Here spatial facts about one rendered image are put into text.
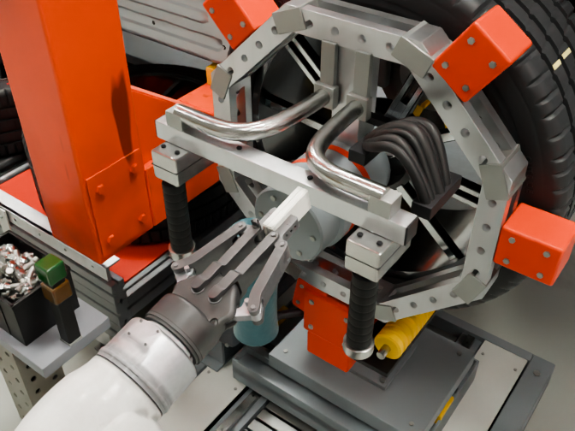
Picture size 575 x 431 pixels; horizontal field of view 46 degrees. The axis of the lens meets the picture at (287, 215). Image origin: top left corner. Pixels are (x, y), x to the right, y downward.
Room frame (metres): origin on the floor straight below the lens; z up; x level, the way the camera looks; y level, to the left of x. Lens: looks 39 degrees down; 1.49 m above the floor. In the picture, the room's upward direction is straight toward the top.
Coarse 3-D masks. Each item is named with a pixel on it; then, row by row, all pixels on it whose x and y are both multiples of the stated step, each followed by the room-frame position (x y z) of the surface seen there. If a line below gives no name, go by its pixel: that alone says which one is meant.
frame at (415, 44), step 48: (336, 0) 0.97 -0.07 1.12; (240, 48) 1.01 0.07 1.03; (384, 48) 0.86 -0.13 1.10; (432, 48) 0.83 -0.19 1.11; (240, 96) 1.07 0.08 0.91; (432, 96) 0.81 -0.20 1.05; (480, 96) 0.82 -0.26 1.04; (480, 144) 0.77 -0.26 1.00; (240, 192) 1.02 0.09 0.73; (480, 192) 0.76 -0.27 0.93; (480, 240) 0.75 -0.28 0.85; (336, 288) 0.89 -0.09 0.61; (384, 288) 0.88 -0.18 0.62; (432, 288) 0.78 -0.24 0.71; (480, 288) 0.74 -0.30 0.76
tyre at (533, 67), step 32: (288, 0) 1.06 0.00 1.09; (352, 0) 0.99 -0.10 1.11; (384, 0) 0.96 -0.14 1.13; (416, 0) 0.93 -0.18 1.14; (448, 0) 0.90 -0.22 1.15; (480, 0) 0.90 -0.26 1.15; (512, 0) 0.93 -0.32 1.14; (544, 0) 0.97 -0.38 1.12; (448, 32) 0.89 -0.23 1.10; (544, 32) 0.91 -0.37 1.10; (512, 64) 0.84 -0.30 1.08; (544, 64) 0.85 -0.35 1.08; (512, 96) 0.83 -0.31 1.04; (544, 96) 0.82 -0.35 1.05; (512, 128) 0.83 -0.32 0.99; (544, 128) 0.80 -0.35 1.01; (544, 160) 0.79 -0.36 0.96; (544, 192) 0.79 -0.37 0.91; (512, 288) 0.80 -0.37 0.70
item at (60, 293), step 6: (42, 282) 0.90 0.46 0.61; (66, 282) 0.90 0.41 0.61; (42, 288) 0.90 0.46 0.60; (48, 288) 0.89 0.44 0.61; (54, 288) 0.89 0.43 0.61; (60, 288) 0.89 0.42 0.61; (66, 288) 0.90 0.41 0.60; (48, 294) 0.89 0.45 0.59; (54, 294) 0.88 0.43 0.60; (60, 294) 0.89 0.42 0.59; (66, 294) 0.90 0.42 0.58; (54, 300) 0.88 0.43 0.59; (60, 300) 0.89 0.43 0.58
